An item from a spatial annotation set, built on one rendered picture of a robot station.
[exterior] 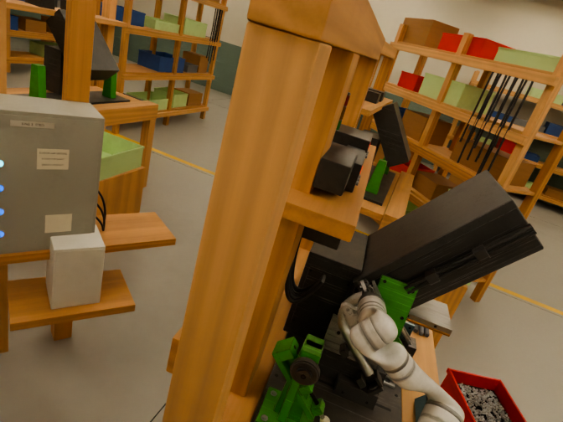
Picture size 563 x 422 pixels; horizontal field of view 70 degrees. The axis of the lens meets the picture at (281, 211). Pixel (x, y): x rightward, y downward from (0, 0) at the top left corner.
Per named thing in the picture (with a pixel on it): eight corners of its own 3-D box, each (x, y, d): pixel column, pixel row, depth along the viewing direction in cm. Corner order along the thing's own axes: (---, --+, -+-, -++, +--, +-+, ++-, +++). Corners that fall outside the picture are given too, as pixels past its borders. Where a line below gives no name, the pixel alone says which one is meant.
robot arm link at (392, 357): (348, 344, 88) (381, 384, 92) (382, 324, 86) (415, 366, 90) (343, 325, 95) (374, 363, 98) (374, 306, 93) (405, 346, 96)
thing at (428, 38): (438, 302, 376) (579, 33, 283) (332, 196, 566) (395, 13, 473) (479, 302, 398) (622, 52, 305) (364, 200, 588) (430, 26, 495)
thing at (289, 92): (314, 244, 218) (378, 60, 180) (179, 538, 82) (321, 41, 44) (299, 239, 219) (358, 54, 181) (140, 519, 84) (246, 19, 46)
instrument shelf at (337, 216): (373, 156, 165) (376, 146, 163) (349, 243, 83) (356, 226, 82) (315, 136, 169) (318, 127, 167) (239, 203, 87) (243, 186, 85)
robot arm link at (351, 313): (338, 303, 109) (338, 310, 103) (378, 288, 107) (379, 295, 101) (352, 333, 109) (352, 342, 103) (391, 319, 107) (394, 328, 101)
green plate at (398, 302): (392, 340, 133) (415, 281, 130) (394, 351, 125) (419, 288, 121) (358, 326, 134) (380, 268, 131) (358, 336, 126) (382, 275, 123)
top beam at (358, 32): (378, 60, 180) (385, 38, 177) (320, 41, 44) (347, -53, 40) (358, 54, 182) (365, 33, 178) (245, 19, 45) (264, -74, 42)
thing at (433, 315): (443, 311, 148) (446, 304, 147) (448, 337, 133) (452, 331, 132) (343, 272, 154) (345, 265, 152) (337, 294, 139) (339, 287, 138)
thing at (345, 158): (348, 180, 103) (358, 154, 100) (341, 197, 89) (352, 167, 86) (322, 171, 104) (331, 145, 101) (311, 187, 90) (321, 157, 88)
